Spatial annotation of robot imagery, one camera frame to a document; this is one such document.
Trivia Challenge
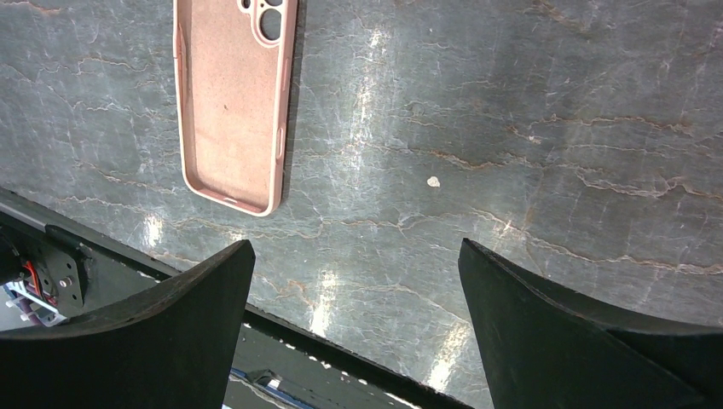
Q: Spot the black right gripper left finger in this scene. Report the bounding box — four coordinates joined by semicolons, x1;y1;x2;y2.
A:
1;240;256;408

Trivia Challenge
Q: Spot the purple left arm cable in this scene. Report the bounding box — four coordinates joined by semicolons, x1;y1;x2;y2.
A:
5;279;66;329

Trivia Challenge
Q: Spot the pink phone case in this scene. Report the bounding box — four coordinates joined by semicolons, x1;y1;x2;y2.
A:
173;1;298;217

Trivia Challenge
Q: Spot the black mounting base plate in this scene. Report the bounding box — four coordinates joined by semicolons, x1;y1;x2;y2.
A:
1;191;460;408

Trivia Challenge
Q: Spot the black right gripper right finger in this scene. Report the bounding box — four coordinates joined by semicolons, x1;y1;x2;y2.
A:
458;239;722;408

